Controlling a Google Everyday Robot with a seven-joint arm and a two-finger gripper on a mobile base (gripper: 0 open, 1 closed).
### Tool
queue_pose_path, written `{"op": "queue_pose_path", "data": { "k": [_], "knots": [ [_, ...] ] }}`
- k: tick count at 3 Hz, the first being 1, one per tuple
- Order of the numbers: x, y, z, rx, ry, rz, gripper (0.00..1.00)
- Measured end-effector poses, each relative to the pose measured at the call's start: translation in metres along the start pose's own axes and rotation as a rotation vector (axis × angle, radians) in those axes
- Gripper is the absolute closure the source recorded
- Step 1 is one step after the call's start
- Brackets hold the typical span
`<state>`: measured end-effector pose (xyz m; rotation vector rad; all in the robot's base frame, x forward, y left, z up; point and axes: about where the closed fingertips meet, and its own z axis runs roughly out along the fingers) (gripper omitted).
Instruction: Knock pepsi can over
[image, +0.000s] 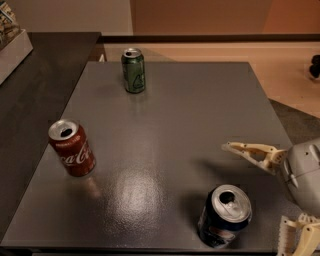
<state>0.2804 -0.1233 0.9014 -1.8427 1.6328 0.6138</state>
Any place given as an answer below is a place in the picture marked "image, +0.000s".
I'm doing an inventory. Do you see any blue pepsi can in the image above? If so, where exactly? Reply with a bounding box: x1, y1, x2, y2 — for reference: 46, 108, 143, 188
198, 184, 252, 249

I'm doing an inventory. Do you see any white box with snacks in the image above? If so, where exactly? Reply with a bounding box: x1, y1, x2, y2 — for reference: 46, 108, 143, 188
0, 0, 33, 84

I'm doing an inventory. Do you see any green soda can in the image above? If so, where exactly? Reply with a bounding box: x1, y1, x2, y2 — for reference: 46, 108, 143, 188
121, 48, 145, 93

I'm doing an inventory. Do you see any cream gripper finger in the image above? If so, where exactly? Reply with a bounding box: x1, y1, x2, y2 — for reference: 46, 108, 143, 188
221, 142, 287, 175
277, 213, 320, 256

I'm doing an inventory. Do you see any black wheel on floor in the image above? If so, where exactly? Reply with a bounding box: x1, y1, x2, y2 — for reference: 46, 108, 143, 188
309, 55, 320, 78

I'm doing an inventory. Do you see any red coca-cola can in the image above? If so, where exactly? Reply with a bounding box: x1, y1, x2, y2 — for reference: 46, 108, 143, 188
48, 119, 96, 177

